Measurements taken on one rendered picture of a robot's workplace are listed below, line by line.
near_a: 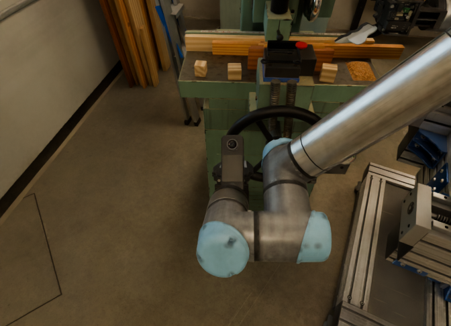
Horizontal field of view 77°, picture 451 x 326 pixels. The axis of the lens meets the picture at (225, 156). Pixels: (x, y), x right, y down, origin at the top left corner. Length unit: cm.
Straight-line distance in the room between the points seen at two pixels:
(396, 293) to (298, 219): 97
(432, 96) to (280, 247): 27
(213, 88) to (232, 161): 36
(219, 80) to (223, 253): 57
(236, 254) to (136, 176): 146
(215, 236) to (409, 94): 30
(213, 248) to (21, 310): 134
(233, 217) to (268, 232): 5
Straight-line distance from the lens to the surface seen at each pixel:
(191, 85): 87
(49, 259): 171
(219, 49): 98
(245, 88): 86
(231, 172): 56
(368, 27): 82
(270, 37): 92
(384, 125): 43
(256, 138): 100
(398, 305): 136
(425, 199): 87
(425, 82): 42
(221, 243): 40
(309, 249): 43
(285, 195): 45
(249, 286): 144
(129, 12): 227
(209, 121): 95
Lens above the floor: 137
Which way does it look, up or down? 48 degrees down
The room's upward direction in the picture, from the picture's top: straight up
